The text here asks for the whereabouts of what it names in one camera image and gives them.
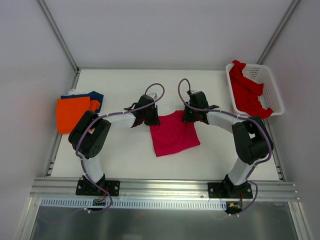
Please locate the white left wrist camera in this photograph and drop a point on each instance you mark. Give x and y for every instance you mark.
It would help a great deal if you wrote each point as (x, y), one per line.
(153, 96)

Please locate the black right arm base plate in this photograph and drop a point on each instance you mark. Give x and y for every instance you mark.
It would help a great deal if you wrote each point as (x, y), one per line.
(225, 190)

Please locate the aluminium front rail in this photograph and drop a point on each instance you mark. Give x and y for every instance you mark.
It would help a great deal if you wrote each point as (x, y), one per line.
(190, 190)

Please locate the red t shirt in basket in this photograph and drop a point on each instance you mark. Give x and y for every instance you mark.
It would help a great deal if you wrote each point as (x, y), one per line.
(246, 92)

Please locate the white folded t shirt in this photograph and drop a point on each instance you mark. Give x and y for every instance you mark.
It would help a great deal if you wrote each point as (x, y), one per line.
(74, 91)

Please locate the magenta t shirt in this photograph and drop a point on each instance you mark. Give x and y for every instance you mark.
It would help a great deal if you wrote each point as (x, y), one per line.
(173, 135)

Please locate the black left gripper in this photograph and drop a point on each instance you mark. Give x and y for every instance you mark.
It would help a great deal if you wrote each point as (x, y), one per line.
(151, 118)

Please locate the white slotted cable duct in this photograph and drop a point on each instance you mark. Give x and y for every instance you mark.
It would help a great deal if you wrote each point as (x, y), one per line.
(150, 204)

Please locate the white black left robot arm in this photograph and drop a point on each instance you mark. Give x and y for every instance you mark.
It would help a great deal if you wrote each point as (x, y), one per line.
(90, 133)

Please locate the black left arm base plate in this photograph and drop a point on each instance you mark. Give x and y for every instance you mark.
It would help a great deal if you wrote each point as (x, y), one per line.
(87, 188)

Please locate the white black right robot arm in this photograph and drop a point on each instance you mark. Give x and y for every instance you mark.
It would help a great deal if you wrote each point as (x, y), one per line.
(251, 139)

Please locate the orange folded t shirt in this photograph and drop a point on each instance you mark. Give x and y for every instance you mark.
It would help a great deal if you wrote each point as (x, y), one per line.
(70, 110)

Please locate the navy blue folded t shirt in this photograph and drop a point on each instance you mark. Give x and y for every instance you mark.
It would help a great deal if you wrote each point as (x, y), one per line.
(93, 95)

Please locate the white perforated plastic basket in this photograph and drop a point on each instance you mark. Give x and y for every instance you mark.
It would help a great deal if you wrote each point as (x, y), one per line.
(260, 74)

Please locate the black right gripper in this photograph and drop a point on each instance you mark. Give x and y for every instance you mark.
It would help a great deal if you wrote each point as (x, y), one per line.
(189, 116)

